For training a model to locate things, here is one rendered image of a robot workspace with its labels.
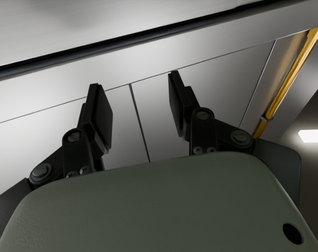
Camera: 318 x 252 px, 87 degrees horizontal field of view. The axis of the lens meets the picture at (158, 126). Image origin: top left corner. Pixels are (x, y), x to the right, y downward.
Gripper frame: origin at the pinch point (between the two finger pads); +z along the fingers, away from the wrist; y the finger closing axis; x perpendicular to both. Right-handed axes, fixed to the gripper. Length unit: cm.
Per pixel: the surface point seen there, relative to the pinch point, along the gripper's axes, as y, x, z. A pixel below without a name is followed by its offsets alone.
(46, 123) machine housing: -17.1, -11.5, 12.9
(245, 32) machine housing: 18.6, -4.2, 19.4
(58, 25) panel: -7.4, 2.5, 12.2
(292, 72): 38.1, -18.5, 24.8
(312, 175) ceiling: 136, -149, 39
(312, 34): 37.7, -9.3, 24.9
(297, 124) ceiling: 163, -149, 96
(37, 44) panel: -10.2, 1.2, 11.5
